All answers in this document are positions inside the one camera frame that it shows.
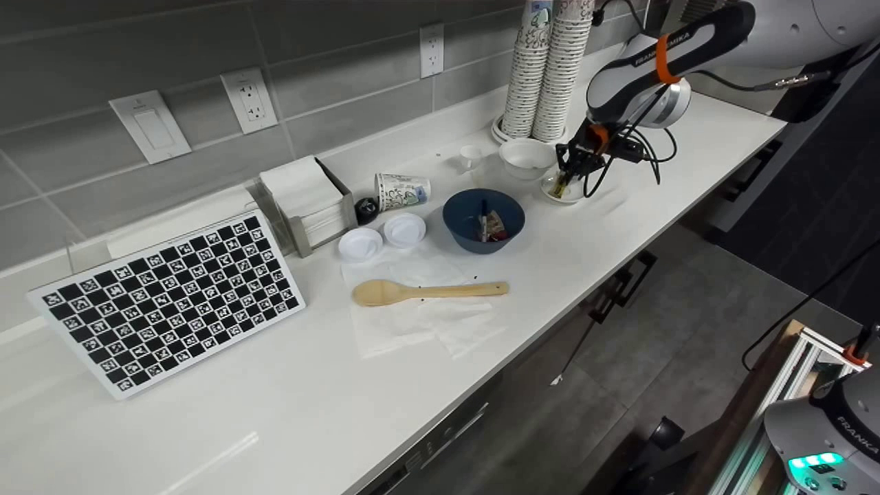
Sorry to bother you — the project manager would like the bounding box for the white blank wall plate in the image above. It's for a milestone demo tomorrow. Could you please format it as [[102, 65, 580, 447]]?
[[109, 88, 194, 166]]

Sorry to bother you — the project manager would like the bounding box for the black floor cable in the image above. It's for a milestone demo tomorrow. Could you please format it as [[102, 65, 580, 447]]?
[[740, 234, 880, 375]]

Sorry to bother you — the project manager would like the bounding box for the small black object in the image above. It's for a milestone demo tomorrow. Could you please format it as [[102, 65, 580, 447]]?
[[353, 194, 384, 230]]

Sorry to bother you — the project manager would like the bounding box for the large orange strap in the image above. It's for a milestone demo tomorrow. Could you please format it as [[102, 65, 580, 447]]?
[[649, 34, 681, 88]]

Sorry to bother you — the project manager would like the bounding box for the white napkin dispenser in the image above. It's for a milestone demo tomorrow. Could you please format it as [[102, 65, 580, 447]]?
[[256, 154, 359, 261]]

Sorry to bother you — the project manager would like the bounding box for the white paper sheet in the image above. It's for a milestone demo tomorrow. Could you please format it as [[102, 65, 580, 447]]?
[[340, 231, 517, 363]]

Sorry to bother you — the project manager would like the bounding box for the black white checkerboard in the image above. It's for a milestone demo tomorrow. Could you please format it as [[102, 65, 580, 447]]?
[[25, 206, 309, 403]]

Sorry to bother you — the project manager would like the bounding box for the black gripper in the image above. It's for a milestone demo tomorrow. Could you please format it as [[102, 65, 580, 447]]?
[[550, 120, 628, 203]]

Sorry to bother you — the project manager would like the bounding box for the small white bowl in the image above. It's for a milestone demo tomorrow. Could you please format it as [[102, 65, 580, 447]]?
[[498, 135, 558, 179]]

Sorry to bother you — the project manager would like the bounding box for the red brown sachet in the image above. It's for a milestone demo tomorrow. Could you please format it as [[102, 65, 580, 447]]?
[[476, 206, 511, 247]]

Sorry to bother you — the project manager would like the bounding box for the black gripper cable bundle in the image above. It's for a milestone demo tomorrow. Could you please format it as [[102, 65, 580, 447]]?
[[580, 85, 682, 202]]

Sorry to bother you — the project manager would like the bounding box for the dark blue bowl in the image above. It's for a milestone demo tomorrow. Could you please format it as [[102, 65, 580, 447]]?
[[440, 187, 528, 257]]

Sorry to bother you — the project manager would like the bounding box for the long silver drawer handle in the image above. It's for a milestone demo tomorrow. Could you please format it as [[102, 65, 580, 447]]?
[[360, 397, 494, 495]]

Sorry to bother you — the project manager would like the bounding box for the wooden aluminium frame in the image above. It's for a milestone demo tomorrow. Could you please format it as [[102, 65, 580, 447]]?
[[709, 318, 874, 495]]

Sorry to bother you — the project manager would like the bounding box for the white wall outlet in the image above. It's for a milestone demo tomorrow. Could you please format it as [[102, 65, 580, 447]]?
[[217, 67, 280, 135], [419, 22, 450, 81]]

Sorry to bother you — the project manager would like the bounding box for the patterned paper cup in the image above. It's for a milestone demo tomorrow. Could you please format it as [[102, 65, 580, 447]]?
[[373, 172, 436, 216]]

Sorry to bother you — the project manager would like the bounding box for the wooden spoon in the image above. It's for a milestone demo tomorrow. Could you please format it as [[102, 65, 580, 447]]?
[[349, 278, 511, 312]]

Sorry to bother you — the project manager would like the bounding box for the grey device with green light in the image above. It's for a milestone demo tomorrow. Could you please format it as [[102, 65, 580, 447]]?
[[763, 368, 880, 495]]

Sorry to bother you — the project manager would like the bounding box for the round white lid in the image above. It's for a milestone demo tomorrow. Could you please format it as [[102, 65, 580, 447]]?
[[379, 210, 429, 254]]

